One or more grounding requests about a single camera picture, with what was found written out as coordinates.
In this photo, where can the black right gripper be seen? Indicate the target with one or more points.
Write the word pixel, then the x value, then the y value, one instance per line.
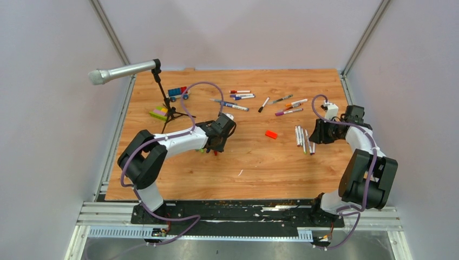
pixel 319 136

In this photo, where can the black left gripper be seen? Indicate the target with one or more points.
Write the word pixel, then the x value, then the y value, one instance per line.
pixel 221 148

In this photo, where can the dark blue cap marker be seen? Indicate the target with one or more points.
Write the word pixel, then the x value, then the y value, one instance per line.
pixel 308 142

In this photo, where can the brown cap marker pen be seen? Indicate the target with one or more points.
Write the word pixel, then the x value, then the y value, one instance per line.
pixel 298 139

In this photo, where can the light green cap marker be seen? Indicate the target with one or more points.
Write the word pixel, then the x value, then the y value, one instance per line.
pixel 303 140

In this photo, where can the green cap marker pen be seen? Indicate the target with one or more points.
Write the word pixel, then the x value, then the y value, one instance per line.
pixel 300 135

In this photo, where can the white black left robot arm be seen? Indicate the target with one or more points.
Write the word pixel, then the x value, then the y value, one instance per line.
pixel 143 158

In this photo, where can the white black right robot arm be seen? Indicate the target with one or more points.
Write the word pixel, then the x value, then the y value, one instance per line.
pixel 368 178

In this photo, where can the orange cap white marker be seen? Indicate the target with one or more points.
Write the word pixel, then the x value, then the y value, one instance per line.
pixel 296 102

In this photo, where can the black cap marker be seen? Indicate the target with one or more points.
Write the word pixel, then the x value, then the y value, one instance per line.
pixel 264 104

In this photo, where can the purple cap marker far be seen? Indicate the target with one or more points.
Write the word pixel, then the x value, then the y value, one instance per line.
pixel 240 95

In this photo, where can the purple cap marker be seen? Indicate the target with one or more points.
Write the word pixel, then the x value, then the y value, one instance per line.
pixel 240 95
pixel 289 111

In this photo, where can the purple cap marker right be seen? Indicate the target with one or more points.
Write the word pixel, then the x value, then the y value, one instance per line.
pixel 289 111

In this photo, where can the orange red eraser block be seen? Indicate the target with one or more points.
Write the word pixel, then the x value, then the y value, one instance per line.
pixel 271 134

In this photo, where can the dark green grey marker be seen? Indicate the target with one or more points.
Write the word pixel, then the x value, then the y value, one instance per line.
pixel 280 99

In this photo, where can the blue red toy truck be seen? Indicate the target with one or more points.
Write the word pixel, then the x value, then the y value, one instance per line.
pixel 177 93

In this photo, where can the green pink yellow block stack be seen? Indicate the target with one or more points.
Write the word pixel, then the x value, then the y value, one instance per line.
pixel 159 113

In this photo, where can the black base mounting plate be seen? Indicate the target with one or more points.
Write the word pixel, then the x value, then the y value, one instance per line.
pixel 234 218

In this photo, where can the silver microphone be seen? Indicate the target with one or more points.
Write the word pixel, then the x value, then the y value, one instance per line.
pixel 103 76

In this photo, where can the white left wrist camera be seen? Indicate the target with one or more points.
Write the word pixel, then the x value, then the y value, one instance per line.
pixel 228 115

